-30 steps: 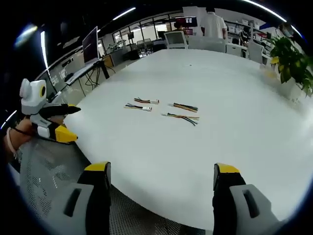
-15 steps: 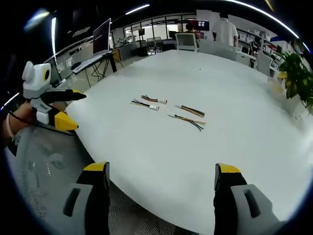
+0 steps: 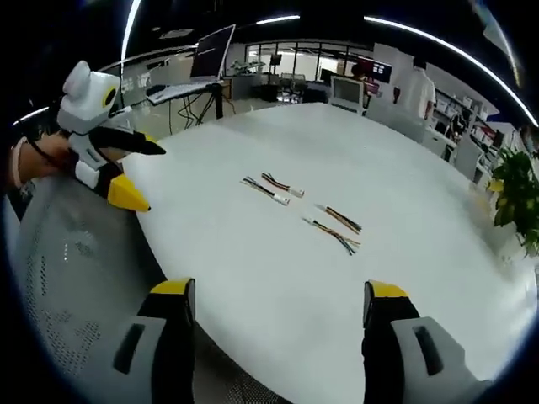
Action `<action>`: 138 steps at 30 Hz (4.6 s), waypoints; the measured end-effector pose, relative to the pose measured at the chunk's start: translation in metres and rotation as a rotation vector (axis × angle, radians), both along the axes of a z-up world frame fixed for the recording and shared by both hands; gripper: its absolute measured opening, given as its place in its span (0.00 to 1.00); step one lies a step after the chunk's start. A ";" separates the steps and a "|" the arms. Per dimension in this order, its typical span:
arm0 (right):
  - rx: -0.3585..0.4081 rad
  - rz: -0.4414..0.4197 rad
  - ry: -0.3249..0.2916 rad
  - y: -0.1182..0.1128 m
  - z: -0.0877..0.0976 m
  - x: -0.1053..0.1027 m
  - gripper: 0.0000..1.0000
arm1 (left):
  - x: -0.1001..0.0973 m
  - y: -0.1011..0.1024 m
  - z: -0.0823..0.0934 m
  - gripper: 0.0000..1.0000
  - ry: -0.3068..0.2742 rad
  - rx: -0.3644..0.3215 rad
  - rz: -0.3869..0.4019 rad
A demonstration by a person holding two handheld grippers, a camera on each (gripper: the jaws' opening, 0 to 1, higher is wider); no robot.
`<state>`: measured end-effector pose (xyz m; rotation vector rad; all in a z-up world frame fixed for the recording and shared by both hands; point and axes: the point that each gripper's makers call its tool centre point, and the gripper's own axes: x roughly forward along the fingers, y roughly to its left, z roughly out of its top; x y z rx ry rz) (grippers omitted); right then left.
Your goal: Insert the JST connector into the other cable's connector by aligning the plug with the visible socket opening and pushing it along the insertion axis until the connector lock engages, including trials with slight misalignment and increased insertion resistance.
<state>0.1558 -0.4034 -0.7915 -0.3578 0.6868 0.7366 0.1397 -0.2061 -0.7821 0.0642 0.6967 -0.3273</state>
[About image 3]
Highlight open laptop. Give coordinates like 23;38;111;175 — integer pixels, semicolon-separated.
146;24;237;106

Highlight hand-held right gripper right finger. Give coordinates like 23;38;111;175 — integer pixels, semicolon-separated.
360;279;494;404

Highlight black-legged laptop desk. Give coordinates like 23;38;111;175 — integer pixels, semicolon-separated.
147;79;227;136

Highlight grey mesh office chair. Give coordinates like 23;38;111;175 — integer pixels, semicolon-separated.
4;173;279;404

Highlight wall monitor screen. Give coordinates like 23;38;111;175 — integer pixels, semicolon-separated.
366;60;395;85

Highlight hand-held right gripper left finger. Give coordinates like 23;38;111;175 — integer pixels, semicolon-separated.
86;276;197;404

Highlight JST connector cable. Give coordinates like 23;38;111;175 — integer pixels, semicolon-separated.
260;171;307;199
240;176;292;207
313;202;364;235
300;215;362;256

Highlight white office chair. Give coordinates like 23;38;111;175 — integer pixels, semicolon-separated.
328;74;366;115

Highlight green potted plant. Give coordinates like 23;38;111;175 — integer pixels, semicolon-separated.
487;146;539;258

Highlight person's left hand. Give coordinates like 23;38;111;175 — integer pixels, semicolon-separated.
5;132;81;193

